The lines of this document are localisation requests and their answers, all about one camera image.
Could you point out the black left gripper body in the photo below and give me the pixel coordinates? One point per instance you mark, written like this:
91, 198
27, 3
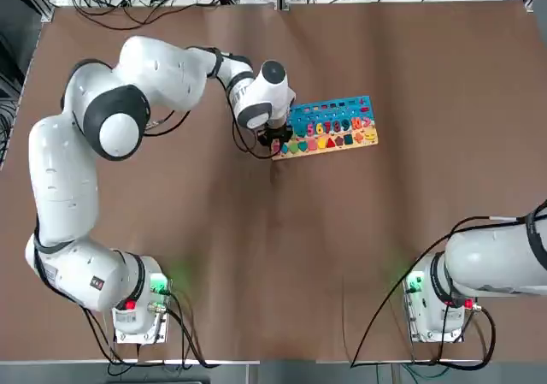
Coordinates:
275, 135

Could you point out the small pink block piece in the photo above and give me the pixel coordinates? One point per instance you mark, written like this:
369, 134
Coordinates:
276, 148

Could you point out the colourful wooden toy board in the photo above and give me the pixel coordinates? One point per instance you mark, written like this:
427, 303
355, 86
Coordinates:
342, 110

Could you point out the orange number ten piece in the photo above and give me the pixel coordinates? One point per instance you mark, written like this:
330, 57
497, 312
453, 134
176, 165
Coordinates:
357, 122

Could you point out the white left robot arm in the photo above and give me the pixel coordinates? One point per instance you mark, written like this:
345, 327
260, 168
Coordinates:
60, 187

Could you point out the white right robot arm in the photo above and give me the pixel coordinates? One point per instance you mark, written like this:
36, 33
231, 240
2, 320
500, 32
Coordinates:
491, 264

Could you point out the teal circle piece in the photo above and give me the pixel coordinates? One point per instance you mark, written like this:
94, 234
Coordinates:
284, 149

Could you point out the green shape piece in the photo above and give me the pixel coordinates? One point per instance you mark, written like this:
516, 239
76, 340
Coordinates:
293, 148

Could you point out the teal number four piece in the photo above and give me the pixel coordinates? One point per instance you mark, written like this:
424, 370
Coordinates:
303, 131

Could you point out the blue heart piece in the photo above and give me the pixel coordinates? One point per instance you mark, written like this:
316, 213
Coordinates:
303, 146

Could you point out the pink square piece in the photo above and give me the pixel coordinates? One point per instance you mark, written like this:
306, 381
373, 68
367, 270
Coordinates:
312, 145

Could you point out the yellow shape piece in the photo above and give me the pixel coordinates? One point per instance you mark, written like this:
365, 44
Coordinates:
321, 144

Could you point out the red triangle piece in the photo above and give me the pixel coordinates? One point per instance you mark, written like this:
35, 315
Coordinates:
331, 143

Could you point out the blue number nine piece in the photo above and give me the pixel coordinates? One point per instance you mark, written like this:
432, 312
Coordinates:
345, 124

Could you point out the dark blue square piece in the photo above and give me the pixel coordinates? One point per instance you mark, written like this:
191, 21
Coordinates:
348, 139

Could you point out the orange plus sign piece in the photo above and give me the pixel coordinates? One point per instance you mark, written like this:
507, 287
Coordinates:
360, 137

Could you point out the pink greater-than sign piece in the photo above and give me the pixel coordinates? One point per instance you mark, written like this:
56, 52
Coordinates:
367, 121

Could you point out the yellow equals sign piece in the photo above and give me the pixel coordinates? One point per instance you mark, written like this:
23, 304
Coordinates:
371, 135

